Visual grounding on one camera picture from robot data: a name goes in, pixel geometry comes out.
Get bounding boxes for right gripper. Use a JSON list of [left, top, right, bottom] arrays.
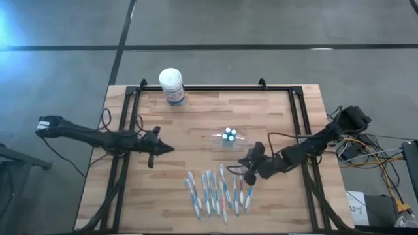
[[238, 142, 282, 187]]

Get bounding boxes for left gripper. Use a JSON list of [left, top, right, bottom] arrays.
[[139, 125, 175, 169]]

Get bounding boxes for orange toothbrush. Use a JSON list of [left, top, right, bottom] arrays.
[[219, 181, 228, 225]]

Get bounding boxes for clear acrylic organizer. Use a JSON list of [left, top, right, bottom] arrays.
[[208, 126, 249, 148]]

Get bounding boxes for white disinfecting wipes canister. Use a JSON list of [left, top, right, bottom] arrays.
[[158, 67, 187, 108]]

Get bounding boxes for black power adapter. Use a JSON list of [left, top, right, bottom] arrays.
[[339, 143, 363, 161]]

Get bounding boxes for white paper sheet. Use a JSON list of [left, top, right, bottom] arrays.
[[346, 190, 370, 226]]

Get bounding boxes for black box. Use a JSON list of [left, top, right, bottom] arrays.
[[364, 194, 401, 228]]

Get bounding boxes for black metal stand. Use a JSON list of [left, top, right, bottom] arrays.
[[0, 142, 53, 235]]

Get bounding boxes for black screen edge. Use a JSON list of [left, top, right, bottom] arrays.
[[400, 140, 418, 203]]

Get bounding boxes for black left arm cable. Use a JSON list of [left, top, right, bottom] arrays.
[[97, 107, 114, 133]]

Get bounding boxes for black aluminium rig frame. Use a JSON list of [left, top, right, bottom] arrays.
[[76, 77, 350, 233]]

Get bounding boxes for white cable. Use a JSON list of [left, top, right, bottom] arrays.
[[338, 147, 403, 163]]

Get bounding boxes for yellow cable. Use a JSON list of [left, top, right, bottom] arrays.
[[342, 137, 409, 213]]

